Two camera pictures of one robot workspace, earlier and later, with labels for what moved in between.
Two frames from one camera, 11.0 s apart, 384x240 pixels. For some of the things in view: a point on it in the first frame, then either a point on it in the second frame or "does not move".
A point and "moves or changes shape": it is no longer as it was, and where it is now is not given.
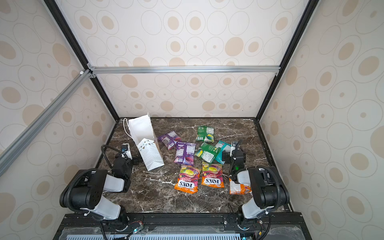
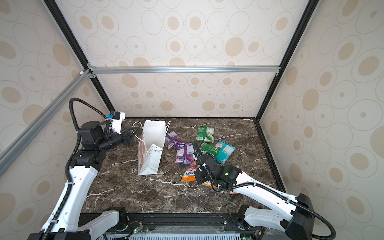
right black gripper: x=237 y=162 → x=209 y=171
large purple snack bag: x=185 y=153 does not move
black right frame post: x=310 y=12 does not move
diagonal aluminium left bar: x=8 y=156 does not move
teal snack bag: x=223 y=146 does not move
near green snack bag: x=207 y=152 does not move
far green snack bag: x=206 y=134 does not move
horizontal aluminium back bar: x=254 y=69 does not move
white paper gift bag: x=140 y=128 moves or changes shape
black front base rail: x=182 y=226 does not move
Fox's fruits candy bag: x=188 y=179 moves or changes shape
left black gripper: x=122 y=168 → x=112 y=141
